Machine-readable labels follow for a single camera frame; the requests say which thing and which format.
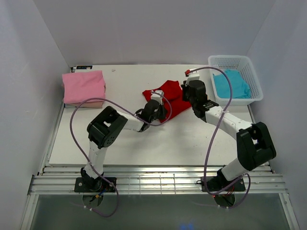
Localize red t shirt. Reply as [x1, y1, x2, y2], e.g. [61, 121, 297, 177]
[142, 80, 191, 119]

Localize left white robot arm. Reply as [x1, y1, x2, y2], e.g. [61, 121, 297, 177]
[81, 99, 167, 192]

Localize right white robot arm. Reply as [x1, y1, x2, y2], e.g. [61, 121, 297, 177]
[181, 80, 276, 192]

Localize blue t shirt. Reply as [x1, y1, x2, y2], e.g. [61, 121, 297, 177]
[213, 69, 251, 99]

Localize white plastic basket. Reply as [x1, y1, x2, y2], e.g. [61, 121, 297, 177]
[208, 55, 263, 105]

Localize pink folded t shirt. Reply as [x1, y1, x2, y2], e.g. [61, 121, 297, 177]
[62, 70, 106, 104]

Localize black label device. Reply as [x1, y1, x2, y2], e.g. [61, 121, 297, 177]
[71, 65, 93, 72]

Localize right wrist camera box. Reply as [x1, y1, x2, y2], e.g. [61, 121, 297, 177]
[185, 69, 200, 85]

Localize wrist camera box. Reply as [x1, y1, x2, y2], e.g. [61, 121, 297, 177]
[150, 90, 164, 104]
[185, 69, 200, 85]

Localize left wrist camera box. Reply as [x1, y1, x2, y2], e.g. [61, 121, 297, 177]
[150, 90, 164, 104]

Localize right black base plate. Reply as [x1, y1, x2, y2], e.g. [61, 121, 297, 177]
[196, 176, 246, 192]

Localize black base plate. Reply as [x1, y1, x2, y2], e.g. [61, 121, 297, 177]
[74, 177, 115, 193]
[196, 176, 246, 192]

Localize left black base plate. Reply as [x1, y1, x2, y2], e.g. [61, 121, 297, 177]
[74, 177, 115, 193]

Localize aluminium frame rails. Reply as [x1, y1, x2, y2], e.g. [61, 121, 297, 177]
[21, 103, 300, 230]

